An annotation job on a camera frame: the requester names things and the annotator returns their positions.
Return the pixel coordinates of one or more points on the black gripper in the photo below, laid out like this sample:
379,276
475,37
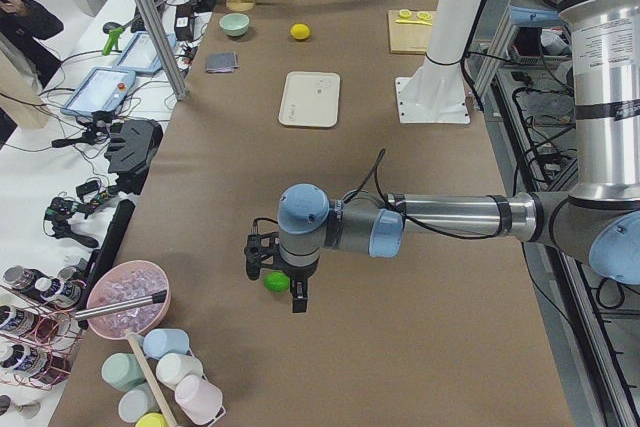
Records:
299,273

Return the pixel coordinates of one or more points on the green lime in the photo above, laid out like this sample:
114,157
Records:
276,282

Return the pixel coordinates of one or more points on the yellow lemon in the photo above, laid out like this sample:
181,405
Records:
300,32

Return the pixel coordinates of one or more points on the cream rabbit tray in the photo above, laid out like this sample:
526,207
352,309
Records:
310,99

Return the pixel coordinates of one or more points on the metal tongs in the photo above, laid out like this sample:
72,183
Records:
155,298

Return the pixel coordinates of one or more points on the pink cup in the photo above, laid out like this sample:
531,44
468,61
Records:
200,400

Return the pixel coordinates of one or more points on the white cup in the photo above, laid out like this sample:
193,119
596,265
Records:
172,368

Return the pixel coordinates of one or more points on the light blue cup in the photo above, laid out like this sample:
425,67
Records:
161,341

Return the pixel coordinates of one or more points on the pink bowl with ice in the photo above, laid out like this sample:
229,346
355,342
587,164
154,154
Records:
126,282

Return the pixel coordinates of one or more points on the grey blue cup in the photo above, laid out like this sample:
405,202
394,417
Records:
136,403

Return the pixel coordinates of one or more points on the mint green cup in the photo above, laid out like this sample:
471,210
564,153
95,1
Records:
122,372

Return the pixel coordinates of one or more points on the yellow cup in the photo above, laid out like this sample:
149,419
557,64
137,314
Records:
152,419

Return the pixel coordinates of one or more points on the grey folded cloth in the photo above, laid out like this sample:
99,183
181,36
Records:
223,62

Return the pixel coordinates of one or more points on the wooden cutting board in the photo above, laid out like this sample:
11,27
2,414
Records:
408,39

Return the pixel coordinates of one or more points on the mint green bowl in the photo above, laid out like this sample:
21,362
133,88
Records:
234,24

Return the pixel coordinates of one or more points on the blue teach pendant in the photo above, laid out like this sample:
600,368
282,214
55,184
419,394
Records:
139,55
102,90

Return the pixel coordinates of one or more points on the yellow plastic knife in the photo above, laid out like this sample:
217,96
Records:
413,22

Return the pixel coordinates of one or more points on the green barcode scanner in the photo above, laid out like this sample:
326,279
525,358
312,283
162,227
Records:
113,30

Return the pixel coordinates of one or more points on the person in dark jacket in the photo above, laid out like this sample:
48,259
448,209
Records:
24,23

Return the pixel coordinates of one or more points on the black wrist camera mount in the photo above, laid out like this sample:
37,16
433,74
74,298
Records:
261,252

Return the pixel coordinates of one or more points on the wooden cup rack handle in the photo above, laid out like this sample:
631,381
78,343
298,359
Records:
133,341

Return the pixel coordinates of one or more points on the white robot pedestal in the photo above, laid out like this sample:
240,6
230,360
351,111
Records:
435,93

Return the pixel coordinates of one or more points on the copper wire bottle rack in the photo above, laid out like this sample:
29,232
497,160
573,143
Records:
38,334

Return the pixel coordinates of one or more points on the aluminium frame post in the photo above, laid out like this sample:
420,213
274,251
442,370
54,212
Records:
165,52

